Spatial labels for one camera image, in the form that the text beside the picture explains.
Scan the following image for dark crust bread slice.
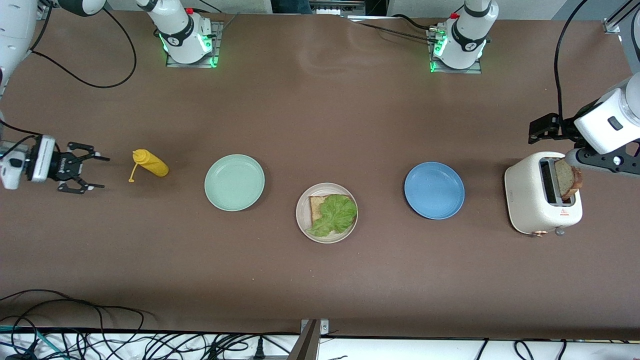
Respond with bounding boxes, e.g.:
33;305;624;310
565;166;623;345
554;159;584;202

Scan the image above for yellow mustard squeeze bottle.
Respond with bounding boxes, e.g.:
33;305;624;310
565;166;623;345
128;149;170;183

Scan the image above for green lettuce leaf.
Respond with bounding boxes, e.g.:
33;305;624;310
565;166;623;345
306;194;358;238

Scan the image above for pale crust bread slice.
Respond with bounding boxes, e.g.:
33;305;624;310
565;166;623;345
309;195;357;227

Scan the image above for blue plate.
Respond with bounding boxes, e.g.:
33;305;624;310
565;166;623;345
404;161;466;220

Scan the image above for pale green plate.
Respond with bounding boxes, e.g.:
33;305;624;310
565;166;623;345
204;154;266;212

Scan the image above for beige plate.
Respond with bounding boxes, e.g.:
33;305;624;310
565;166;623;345
295;182;359;244

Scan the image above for cream white toaster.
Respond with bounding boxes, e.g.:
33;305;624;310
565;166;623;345
504;151;584;237

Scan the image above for grey metal equipment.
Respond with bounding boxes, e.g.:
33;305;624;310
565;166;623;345
310;0;396;22

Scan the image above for person in blue jeans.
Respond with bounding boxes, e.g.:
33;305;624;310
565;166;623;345
272;0;313;14

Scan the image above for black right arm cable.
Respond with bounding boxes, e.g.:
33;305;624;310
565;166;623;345
29;7;138;90
0;120;43;151

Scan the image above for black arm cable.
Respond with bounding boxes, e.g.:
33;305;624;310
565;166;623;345
554;0;588;121
29;7;138;90
0;120;43;151

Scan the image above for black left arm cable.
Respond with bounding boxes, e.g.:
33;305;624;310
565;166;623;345
554;0;588;121

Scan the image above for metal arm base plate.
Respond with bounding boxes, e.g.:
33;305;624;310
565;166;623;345
165;20;224;69
426;27;484;75

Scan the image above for long black cable loop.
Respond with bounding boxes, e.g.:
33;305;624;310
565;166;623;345
0;289;156;360

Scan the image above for aluminium frame rail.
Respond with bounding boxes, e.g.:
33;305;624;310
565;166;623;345
602;0;633;35

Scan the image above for teal cable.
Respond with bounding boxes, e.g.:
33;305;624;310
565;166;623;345
0;325;68;360

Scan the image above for black curved base cable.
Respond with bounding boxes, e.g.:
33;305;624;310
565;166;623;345
390;13;437;32

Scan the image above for black braided table cable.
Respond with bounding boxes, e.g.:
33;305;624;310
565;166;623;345
350;19;436;43

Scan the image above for black cable tangle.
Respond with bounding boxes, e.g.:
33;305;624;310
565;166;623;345
65;330;301;360

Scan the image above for metal table bracket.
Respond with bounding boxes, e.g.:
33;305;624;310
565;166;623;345
287;318;331;360

